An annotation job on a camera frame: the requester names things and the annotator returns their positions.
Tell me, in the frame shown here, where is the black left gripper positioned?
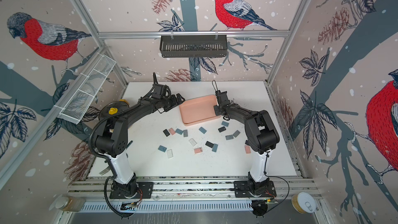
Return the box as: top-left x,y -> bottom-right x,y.
160,93 -> 186,112

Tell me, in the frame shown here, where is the teal eraser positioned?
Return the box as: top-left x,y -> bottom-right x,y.
175,129 -> 183,135
212,144 -> 218,152
221,121 -> 229,127
199,127 -> 207,134
158,145 -> 167,152

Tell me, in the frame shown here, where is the pink plastic storage tray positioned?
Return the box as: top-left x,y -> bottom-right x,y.
179,95 -> 221,127

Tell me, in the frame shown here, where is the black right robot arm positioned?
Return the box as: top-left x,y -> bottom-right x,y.
214,90 -> 280,197

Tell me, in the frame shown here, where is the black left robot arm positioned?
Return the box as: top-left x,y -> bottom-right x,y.
88,83 -> 185,196

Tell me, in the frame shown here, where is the white eraser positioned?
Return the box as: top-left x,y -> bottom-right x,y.
167,149 -> 173,159
189,139 -> 197,147

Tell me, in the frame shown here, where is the yellow electric cooking pot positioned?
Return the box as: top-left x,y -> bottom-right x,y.
98,100 -> 130,120

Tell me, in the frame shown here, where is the yellow tape roll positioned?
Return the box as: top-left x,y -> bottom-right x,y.
291,192 -> 317,214

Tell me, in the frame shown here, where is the glass jar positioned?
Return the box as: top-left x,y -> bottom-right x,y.
55,196 -> 86,212

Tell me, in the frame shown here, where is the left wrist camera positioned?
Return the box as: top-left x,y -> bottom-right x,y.
151,84 -> 168,99

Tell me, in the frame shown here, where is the black hanging wire basket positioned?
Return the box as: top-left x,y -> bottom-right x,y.
160,34 -> 228,58

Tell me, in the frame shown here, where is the white wire mesh shelf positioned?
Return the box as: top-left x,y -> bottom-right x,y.
57,53 -> 116,124

